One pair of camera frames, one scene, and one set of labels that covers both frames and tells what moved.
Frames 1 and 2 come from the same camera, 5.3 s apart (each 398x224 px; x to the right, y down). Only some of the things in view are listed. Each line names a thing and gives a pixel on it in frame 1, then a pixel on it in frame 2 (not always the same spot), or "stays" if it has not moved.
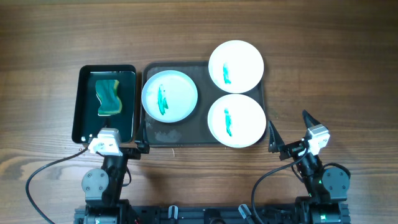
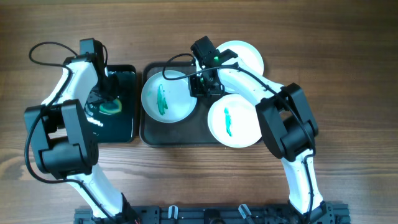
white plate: [237, 121] stays
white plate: [169, 96] stays
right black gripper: [294, 148] -> [204, 86]
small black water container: [104, 96] stays
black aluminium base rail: [207, 214] stays
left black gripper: [130, 149] -> [101, 96]
